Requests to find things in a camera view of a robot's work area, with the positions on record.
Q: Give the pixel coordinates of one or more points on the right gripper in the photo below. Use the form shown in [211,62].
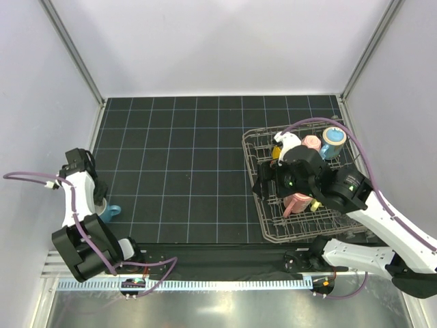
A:
[267,178]

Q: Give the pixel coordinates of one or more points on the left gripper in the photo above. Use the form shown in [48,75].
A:
[100,193]

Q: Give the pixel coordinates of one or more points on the white mug blue handle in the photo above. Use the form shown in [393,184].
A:
[106,211]

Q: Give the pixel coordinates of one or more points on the yellow mug black handle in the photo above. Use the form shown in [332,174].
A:
[276,150]

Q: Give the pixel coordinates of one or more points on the cream yellow faceted mug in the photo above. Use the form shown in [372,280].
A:
[315,205]

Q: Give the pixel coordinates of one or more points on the pink faceted mug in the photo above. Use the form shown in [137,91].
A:
[312,142]

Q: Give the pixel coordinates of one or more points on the blue butterfly mug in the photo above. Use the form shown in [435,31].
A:
[333,140]

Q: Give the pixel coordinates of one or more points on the clear glass tumbler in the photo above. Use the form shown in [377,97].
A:
[353,228]

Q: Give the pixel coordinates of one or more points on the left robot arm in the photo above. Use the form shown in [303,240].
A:
[85,242]

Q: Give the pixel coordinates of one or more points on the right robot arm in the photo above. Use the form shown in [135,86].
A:
[408,258]

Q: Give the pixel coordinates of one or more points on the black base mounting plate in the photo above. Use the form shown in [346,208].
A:
[236,262]

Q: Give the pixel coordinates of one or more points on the grey wire dish rack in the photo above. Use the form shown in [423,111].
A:
[257,146]

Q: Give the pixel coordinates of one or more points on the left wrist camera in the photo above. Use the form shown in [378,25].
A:
[53,184]

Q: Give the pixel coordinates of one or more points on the white slotted cable duct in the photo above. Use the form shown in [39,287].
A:
[124,284]

